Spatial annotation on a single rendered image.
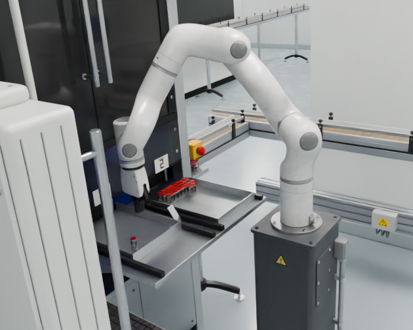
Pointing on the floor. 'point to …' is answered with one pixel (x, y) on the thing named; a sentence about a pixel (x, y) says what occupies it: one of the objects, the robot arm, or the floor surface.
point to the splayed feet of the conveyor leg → (223, 288)
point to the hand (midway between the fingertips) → (139, 205)
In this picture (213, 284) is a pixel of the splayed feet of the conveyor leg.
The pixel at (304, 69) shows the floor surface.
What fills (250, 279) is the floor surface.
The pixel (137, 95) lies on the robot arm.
